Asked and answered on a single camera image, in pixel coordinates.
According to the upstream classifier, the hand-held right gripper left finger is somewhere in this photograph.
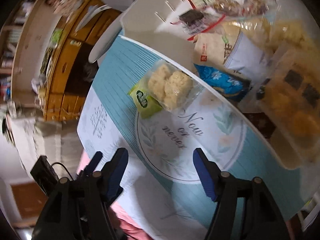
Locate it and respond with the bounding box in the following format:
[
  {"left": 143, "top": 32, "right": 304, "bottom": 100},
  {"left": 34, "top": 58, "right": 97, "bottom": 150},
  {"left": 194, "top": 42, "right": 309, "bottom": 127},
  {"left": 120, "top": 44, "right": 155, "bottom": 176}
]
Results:
[{"left": 31, "top": 147, "right": 129, "bottom": 240}]

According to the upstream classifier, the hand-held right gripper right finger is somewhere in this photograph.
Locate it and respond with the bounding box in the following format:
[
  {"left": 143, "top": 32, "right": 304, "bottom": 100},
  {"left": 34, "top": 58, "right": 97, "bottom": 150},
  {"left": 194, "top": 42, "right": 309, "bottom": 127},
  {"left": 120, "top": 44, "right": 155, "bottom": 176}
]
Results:
[{"left": 193, "top": 147, "right": 288, "bottom": 240}]

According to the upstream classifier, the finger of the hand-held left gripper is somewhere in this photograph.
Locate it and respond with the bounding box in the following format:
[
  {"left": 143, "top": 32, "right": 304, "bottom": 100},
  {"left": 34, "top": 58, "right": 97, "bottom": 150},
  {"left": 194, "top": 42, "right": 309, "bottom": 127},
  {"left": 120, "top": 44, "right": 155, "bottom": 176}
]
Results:
[{"left": 76, "top": 151, "right": 103, "bottom": 181}]

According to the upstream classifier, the pale rice cake packet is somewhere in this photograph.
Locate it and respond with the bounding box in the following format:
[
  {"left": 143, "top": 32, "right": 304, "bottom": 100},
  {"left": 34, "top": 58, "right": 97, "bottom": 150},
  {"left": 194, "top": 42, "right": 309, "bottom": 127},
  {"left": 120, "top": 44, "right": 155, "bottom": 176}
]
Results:
[{"left": 129, "top": 59, "right": 204, "bottom": 119}]

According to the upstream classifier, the green packet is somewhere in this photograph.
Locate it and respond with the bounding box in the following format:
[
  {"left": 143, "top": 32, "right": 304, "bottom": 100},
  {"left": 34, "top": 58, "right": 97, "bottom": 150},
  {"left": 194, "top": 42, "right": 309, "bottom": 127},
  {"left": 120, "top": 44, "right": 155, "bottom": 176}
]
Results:
[{"left": 51, "top": 29, "right": 63, "bottom": 48}]

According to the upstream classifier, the clear yellow pastry box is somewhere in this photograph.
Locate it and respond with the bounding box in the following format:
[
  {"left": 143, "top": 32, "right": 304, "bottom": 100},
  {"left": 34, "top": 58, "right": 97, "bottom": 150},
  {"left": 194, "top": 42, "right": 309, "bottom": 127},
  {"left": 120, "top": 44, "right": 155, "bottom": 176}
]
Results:
[{"left": 257, "top": 42, "right": 320, "bottom": 170}]

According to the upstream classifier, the blue snack packet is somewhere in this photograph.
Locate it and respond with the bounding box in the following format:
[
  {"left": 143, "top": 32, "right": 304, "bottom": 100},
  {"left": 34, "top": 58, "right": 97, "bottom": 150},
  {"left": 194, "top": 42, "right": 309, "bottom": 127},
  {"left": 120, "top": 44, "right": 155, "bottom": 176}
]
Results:
[{"left": 194, "top": 64, "right": 252, "bottom": 103}]

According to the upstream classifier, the dark snack clear packet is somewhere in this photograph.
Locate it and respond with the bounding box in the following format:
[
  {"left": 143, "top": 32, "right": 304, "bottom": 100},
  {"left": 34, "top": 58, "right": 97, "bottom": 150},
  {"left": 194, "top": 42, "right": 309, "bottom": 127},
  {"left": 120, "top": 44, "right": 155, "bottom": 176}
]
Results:
[{"left": 179, "top": 9, "right": 225, "bottom": 40}]

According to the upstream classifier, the beige cracker packet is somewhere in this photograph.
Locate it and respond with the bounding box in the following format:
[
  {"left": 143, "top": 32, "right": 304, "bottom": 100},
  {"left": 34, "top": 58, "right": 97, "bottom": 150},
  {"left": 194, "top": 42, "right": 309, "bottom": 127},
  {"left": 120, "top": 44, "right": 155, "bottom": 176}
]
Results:
[{"left": 194, "top": 27, "right": 250, "bottom": 68}]

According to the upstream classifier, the wooden desk with drawers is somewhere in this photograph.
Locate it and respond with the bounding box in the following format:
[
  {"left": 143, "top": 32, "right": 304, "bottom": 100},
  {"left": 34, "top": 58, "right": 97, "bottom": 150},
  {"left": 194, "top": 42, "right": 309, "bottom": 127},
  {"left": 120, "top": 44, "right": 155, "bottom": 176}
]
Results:
[{"left": 40, "top": 0, "right": 123, "bottom": 123}]

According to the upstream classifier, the grey office chair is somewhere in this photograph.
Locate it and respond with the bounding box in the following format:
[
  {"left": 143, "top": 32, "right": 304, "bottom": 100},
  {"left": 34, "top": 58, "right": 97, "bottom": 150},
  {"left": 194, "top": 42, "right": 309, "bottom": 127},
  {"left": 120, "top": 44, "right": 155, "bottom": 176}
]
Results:
[{"left": 89, "top": 5, "right": 125, "bottom": 63}]

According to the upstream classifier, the brown wooden door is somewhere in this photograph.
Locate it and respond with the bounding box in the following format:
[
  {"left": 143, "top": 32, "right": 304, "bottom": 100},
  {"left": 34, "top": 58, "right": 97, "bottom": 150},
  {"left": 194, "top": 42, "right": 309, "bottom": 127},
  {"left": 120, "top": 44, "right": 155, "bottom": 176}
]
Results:
[{"left": 10, "top": 182, "right": 48, "bottom": 220}]

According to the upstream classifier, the white plastic storage bin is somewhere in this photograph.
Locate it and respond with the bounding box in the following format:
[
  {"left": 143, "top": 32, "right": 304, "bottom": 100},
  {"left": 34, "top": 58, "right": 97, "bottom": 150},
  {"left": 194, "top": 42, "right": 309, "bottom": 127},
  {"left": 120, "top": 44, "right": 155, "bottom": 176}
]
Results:
[{"left": 120, "top": 0, "right": 320, "bottom": 173}]

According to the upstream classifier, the toast bread packet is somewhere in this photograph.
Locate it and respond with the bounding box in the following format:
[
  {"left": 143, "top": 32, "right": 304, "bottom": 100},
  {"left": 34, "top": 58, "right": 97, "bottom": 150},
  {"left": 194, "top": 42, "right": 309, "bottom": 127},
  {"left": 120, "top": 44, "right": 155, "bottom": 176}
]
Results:
[{"left": 225, "top": 15, "right": 315, "bottom": 55}]

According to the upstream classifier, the brown snack packet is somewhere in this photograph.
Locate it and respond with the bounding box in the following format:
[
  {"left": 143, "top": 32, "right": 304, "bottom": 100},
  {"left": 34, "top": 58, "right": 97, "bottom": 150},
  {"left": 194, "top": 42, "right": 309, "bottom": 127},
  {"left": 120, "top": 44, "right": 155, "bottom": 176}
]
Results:
[{"left": 246, "top": 112, "right": 275, "bottom": 138}]

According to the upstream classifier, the dark green printed box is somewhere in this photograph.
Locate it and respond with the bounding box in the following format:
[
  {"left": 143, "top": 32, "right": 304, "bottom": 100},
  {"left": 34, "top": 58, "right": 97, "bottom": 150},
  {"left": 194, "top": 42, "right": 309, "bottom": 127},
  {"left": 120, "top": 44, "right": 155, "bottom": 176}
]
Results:
[{"left": 41, "top": 50, "right": 54, "bottom": 73}]

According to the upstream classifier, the covered piano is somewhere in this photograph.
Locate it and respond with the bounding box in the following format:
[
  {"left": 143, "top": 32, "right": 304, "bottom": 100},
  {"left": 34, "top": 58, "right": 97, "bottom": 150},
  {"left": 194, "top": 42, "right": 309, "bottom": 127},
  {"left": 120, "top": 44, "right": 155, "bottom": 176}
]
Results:
[{"left": 0, "top": 100, "right": 85, "bottom": 175}]

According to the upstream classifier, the black cable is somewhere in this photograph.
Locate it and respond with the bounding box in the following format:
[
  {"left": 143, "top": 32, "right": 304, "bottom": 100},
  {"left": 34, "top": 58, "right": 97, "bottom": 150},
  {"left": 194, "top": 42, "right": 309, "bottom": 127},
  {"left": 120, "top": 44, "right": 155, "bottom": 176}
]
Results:
[{"left": 51, "top": 162, "right": 75, "bottom": 180}]

